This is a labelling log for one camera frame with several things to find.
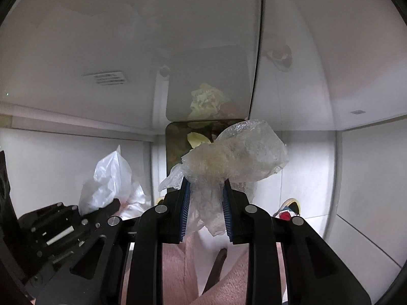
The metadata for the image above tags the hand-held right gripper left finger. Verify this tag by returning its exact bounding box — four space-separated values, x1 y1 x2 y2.
32 178 192 305

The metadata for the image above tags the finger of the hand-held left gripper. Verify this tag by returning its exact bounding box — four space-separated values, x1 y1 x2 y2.
95 198 122 227

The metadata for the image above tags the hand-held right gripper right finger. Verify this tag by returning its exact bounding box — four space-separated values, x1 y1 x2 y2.
222 178 373 305

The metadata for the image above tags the white plastic bag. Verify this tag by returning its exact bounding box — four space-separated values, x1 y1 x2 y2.
78 144 152 220

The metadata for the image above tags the clear plastic bag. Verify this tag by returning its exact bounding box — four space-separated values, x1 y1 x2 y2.
158 119 289 237

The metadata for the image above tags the dark trash bin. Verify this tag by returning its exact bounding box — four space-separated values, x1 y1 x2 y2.
165 120 252 185

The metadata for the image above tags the dark cloth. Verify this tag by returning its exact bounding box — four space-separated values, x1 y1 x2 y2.
0 150 23 293

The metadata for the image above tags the colourful slipper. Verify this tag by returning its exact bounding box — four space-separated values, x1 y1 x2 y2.
273 197 303 222

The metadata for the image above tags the pink fleece robe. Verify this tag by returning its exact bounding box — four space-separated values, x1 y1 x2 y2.
122 229 287 305

